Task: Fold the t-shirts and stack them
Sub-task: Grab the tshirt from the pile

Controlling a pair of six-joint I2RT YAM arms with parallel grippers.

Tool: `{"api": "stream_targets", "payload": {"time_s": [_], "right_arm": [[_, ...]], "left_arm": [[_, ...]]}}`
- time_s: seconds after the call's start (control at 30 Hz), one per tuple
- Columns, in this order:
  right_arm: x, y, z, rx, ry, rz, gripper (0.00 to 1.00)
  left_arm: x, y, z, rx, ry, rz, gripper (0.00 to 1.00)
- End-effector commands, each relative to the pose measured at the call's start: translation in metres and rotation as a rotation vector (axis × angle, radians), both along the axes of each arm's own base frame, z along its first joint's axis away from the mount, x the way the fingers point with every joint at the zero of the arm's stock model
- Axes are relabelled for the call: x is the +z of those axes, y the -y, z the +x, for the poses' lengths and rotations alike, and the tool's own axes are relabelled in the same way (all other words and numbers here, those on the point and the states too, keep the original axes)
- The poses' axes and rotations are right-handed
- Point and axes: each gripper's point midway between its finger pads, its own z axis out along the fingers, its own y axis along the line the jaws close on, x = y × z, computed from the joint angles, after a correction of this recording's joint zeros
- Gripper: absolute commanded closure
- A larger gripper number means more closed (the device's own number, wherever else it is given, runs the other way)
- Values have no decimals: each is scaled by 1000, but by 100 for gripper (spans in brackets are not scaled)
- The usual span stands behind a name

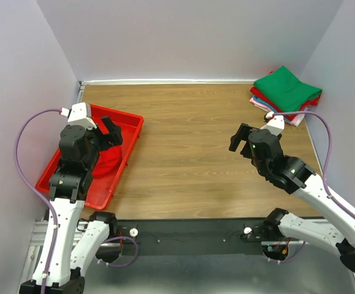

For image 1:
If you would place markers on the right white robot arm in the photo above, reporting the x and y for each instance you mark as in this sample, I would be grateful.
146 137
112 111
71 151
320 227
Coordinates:
295 177

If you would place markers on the red folded t shirt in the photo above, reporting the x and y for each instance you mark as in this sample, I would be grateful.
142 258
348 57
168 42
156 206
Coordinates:
269 99

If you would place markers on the red plastic tray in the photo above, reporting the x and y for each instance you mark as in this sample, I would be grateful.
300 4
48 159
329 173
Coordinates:
92 153

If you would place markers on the green folded t shirt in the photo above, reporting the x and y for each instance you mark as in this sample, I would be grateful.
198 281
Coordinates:
287 88

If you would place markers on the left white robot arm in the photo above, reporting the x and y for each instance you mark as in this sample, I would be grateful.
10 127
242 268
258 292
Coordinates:
94 235

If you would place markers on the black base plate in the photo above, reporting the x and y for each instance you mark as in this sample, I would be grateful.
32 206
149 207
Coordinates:
126 240

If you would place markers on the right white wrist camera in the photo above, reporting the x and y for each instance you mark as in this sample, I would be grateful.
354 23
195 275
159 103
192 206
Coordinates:
274 123

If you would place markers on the pink folded t shirt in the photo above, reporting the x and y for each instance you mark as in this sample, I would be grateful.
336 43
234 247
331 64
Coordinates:
293 120

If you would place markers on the red t shirt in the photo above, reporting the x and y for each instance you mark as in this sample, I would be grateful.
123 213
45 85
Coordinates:
269 99
108 161

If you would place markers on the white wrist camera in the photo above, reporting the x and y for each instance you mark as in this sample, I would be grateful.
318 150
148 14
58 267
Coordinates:
274 123
79 115

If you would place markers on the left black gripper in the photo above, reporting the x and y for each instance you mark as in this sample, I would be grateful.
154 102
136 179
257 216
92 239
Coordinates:
113 137

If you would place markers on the blue folded t shirt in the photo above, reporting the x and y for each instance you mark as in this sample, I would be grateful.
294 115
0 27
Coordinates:
262 102

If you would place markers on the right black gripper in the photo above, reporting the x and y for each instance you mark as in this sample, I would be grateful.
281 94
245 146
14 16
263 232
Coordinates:
243 133

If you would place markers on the aluminium frame rail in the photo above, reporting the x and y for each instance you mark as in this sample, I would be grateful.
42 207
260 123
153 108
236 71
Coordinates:
37 232

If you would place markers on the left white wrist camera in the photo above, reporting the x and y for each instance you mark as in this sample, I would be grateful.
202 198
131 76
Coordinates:
79 115

